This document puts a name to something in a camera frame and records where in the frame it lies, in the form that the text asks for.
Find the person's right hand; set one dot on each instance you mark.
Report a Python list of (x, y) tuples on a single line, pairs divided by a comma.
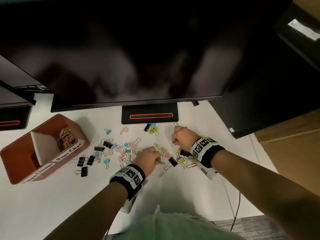
[(186, 138)]

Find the person's left hand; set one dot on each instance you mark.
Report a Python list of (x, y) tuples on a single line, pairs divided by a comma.
[(146, 159)]

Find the single gray paper clip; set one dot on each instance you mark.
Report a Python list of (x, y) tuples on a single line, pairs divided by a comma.
[(160, 161)]

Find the spread of pastel binder clips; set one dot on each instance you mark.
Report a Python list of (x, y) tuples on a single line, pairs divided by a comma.
[(132, 146)]

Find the pile of colorful paper clips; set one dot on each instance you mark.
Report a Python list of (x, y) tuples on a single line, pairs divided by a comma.
[(191, 165)]

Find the small pink binder clip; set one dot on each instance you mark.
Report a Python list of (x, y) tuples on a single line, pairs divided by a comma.
[(125, 129)]

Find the single black binder clip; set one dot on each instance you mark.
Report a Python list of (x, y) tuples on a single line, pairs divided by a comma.
[(108, 144), (90, 160), (84, 171), (81, 161), (99, 148)]

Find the small blue binder clip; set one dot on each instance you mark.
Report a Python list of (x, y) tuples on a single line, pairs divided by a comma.
[(108, 132)]

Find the sorted heap of paper clips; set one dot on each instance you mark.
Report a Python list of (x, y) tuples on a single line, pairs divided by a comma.
[(66, 138)]

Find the orange divided sorting box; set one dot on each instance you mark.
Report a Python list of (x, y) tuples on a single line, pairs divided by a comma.
[(17, 159)]

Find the person's right forearm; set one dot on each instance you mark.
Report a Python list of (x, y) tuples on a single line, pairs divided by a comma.
[(270, 192)]

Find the person's left forearm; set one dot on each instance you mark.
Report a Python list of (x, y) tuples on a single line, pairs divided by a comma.
[(90, 214)]

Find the plain cardboard box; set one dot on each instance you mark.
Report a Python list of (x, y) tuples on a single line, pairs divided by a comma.
[(297, 159)]

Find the black right wristband with markers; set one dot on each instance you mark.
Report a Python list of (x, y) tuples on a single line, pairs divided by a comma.
[(208, 153)]

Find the black wristband with markers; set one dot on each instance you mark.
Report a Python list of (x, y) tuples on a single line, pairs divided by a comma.
[(127, 179), (208, 153)]

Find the black left wristband with markers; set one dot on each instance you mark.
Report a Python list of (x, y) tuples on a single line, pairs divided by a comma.
[(127, 179)]

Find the black laptop with orange stripe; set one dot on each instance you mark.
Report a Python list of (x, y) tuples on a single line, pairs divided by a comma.
[(150, 108)]

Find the green shirt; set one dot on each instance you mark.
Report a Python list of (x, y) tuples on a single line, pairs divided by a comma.
[(180, 227)]

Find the wide black computer monitor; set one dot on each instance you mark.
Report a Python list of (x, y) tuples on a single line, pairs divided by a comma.
[(137, 42)]

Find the black monitor stand red stripe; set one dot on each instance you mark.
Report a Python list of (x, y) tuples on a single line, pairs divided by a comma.
[(15, 114)]

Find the black case with white tape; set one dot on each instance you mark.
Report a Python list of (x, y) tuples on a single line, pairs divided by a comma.
[(295, 47)]

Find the small black bracket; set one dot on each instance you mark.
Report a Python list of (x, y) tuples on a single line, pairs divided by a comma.
[(195, 103)]

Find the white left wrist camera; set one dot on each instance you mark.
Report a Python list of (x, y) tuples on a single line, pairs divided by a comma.
[(128, 204)]

